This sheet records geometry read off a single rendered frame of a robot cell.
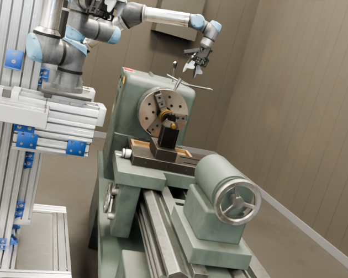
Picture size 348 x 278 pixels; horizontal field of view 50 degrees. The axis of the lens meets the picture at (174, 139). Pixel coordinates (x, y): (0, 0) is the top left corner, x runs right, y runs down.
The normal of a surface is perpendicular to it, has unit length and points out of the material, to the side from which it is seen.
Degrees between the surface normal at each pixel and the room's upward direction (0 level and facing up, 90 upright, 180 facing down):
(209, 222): 90
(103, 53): 90
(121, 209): 90
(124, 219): 90
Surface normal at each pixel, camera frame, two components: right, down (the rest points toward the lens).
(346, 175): -0.92, -0.16
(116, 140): 0.19, 0.27
